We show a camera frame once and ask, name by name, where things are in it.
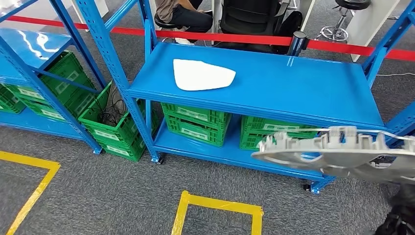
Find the grey plastic wheel hubcap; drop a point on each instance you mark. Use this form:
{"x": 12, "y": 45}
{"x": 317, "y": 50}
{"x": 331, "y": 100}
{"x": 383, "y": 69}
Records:
{"x": 340, "y": 159}

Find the white plastic cover part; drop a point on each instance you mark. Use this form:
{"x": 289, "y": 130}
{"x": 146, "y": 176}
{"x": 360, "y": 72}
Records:
{"x": 201, "y": 74}

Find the blue steel shelf rack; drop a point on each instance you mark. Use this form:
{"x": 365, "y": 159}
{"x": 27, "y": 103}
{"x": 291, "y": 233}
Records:
{"x": 259, "y": 77}
{"x": 26, "y": 48}

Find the red barrier belt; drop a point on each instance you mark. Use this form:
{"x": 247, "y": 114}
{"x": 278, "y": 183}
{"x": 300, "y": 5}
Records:
{"x": 227, "y": 37}

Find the yellow floor tape square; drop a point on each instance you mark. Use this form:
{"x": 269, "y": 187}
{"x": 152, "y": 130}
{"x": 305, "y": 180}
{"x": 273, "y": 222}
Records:
{"x": 220, "y": 203}
{"x": 37, "y": 194}

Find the person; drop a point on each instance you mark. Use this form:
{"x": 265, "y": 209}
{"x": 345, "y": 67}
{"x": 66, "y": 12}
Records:
{"x": 188, "y": 16}

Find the black round chrome stool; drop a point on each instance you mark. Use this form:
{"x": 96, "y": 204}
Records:
{"x": 162, "y": 23}
{"x": 343, "y": 16}

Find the black office chair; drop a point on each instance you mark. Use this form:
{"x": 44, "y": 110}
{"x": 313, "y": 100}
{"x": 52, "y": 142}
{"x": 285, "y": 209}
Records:
{"x": 249, "y": 16}

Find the black backpack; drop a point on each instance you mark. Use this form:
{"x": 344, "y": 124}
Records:
{"x": 290, "y": 26}

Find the white cabinet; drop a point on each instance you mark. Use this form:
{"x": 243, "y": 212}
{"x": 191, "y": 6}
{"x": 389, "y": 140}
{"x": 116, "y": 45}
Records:
{"x": 102, "y": 6}

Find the black stanchion post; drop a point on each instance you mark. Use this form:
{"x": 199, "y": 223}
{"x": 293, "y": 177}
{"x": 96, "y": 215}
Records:
{"x": 296, "y": 43}

